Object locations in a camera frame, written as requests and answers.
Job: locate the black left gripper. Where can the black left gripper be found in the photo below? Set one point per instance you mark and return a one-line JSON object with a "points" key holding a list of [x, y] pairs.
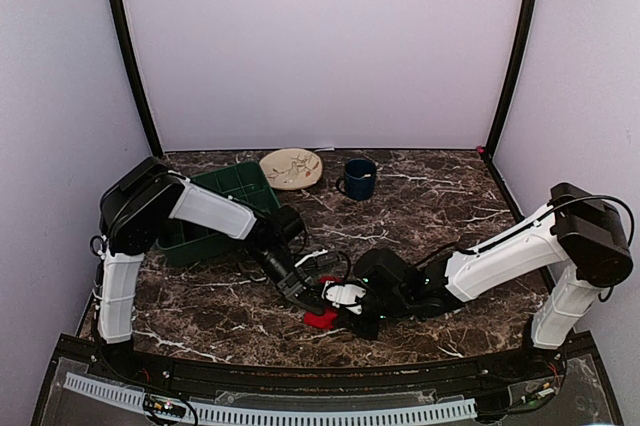
{"points": [[302, 282]]}

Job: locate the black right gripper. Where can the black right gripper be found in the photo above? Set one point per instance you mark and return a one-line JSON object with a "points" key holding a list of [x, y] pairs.
{"points": [[366, 331]]}

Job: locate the red white sock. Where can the red white sock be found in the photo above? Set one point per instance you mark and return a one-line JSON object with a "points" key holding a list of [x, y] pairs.
{"points": [[326, 320]]}

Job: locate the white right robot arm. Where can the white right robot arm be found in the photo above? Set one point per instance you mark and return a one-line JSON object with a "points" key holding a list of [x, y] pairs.
{"points": [[578, 229]]}

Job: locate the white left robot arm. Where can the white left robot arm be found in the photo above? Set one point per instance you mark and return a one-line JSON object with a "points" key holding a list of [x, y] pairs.
{"points": [[132, 215]]}

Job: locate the green plastic divided crate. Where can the green plastic divided crate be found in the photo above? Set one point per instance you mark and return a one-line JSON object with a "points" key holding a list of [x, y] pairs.
{"points": [[215, 213]]}

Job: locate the beige floral ceramic plate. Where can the beige floral ceramic plate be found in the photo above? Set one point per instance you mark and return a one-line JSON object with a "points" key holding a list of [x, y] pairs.
{"points": [[292, 169]]}

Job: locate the dark blue enamel mug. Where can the dark blue enamel mug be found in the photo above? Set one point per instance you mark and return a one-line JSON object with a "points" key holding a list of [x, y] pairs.
{"points": [[358, 179]]}

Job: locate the right circuit board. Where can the right circuit board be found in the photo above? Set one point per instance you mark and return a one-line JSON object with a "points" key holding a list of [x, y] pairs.
{"points": [[540, 394]]}

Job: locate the circuit board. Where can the circuit board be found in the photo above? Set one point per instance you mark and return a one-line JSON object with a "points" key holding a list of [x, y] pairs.
{"points": [[540, 394], [162, 407]]}

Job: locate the left circuit board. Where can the left circuit board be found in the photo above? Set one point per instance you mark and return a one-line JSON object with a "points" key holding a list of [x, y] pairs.
{"points": [[162, 407]]}

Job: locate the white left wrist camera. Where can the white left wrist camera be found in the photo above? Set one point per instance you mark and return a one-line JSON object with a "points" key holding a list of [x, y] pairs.
{"points": [[313, 256]]}

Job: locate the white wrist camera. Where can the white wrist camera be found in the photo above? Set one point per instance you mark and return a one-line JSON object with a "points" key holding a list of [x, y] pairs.
{"points": [[313, 256], [344, 295]]}

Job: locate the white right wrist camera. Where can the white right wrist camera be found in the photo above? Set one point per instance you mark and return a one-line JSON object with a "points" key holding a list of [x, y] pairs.
{"points": [[344, 295]]}

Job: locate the white slotted cable duct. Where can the white slotted cable duct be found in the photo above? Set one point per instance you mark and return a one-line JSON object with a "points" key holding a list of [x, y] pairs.
{"points": [[271, 410]]}

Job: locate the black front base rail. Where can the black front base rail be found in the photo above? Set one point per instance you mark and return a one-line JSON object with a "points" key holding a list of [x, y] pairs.
{"points": [[333, 366]]}

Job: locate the black right frame post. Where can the black right frame post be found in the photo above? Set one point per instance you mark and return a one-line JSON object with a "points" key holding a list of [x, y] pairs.
{"points": [[516, 57]]}

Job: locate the black frame post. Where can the black frame post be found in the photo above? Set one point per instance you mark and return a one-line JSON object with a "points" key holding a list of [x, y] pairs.
{"points": [[516, 57], [128, 55]]}

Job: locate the black left frame post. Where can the black left frame post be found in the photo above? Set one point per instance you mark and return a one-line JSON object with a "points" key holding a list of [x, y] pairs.
{"points": [[128, 55]]}

